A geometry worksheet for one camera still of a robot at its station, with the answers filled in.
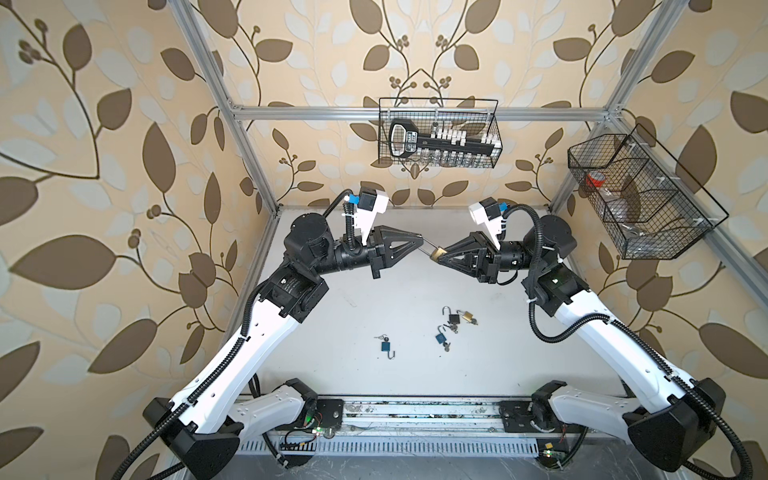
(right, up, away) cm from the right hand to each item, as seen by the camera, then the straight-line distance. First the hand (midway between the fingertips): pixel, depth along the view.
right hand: (441, 262), depth 55 cm
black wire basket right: (+55, +12, +18) cm, 59 cm away
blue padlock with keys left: (-12, -27, +31) cm, 43 cm away
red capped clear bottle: (+52, +22, +34) cm, 66 cm away
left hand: (-4, +4, -4) cm, 7 cm away
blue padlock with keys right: (+5, -25, +32) cm, 41 cm away
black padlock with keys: (+10, -21, +36) cm, 43 cm away
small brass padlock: (+14, -20, +36) cm, 43 cm away
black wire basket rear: (+5, +29, +33) cm, 44 cm away
